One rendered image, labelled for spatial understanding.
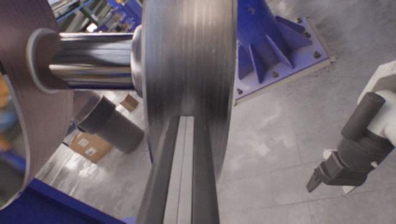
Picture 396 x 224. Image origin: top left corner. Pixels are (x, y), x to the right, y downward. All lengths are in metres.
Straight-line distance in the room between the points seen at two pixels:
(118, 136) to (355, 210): 2.16
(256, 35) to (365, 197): 1.17
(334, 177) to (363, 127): 0.15
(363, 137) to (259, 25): 1.24
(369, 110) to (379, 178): 0.62
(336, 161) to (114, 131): 2.20
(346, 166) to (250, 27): 1.24
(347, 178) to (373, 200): 0.44
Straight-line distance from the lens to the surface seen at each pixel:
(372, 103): 0.45
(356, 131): 0.48
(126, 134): 2.49
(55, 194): 1.55
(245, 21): 1.58
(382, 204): 1.01
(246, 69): 1.84
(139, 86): 0.16
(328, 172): 0.57
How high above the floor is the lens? 0.95
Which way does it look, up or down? 28 degrees down
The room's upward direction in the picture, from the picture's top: 45 degrees counter-clockwise
